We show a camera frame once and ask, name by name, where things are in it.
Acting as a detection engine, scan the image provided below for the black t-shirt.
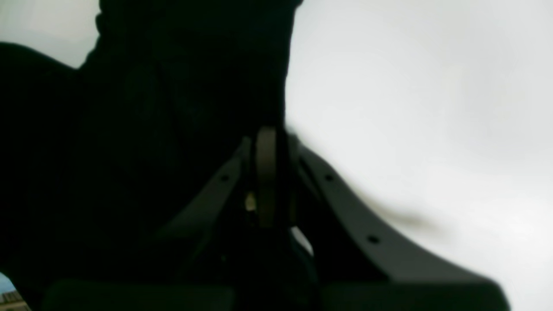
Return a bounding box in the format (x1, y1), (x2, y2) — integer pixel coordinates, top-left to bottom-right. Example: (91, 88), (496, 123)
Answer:
(1, 0), (302, 311)

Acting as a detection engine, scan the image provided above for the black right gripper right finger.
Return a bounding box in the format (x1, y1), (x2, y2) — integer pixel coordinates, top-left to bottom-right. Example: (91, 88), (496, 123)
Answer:
(288, 135), (510, 311)

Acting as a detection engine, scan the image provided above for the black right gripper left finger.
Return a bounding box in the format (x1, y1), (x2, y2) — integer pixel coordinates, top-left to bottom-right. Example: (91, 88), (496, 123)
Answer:
(156, 127), (278, 240)

